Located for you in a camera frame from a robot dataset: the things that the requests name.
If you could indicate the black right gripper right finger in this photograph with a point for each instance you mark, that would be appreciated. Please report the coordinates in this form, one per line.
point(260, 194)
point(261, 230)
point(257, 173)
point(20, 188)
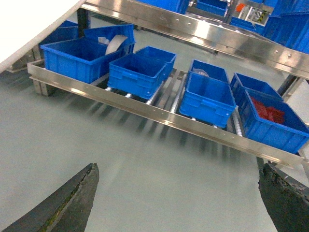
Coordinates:
point(286, 199)

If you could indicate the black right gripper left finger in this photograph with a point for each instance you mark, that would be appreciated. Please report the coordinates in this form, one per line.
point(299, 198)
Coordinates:
point(65, 210)

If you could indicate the blue bin with red parts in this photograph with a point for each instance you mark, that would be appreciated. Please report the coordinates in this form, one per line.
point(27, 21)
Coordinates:
point(290, 135)

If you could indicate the red parts in bin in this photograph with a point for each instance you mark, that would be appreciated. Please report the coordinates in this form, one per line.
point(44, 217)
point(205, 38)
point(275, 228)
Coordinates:
point(269, 113)

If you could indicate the blue bin centre front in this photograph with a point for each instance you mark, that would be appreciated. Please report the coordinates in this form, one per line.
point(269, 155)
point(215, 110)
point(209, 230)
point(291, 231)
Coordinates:
point(208, 100)

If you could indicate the blue bin right rear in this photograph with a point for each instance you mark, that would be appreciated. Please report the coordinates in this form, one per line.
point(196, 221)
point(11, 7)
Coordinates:
point(240, 82)

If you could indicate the blue bin centre rear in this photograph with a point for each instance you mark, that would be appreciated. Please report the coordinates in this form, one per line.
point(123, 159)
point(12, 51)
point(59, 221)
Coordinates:
point(208, 70)

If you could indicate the blue bin left front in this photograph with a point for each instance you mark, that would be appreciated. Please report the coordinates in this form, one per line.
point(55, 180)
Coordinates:
point(136, 74)

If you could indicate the large blue bin far left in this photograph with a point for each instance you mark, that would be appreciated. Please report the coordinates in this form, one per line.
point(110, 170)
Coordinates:
point(85, 59)

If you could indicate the blue bin left rear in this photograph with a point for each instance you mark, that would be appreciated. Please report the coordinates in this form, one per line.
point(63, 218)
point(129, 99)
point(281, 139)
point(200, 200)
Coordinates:
point(159, 54)

